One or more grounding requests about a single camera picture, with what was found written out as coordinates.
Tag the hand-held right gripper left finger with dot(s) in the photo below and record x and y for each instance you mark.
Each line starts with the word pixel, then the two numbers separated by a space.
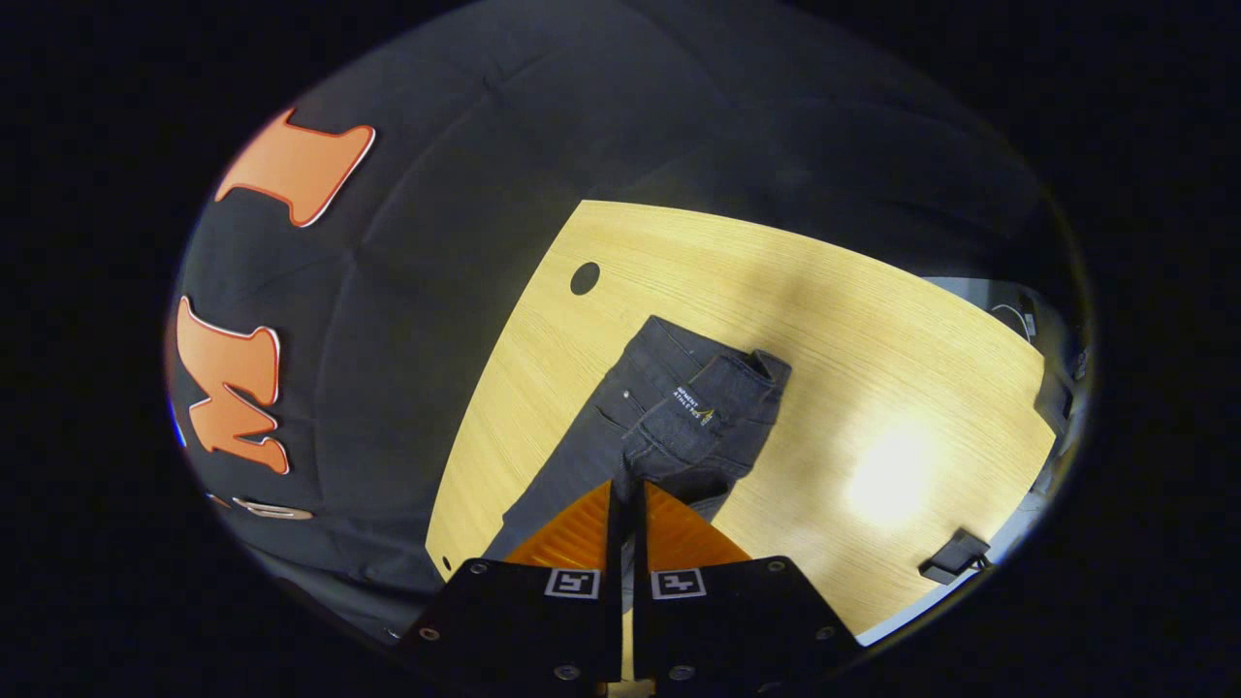
pixel 613 620

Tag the dark object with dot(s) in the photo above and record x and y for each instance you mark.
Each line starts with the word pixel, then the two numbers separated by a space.
pixel 1055 399

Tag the dark grey jeans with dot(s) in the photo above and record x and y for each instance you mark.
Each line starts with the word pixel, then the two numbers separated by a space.
pixel 669 427

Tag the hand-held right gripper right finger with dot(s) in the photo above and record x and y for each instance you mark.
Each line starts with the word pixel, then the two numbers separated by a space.
pixel 642 630

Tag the black backdrop cloth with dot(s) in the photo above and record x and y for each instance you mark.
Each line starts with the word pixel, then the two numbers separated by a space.
pixel 436 291

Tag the black clamp bracket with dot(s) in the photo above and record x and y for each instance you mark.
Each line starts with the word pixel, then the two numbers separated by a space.
pixel 955 557

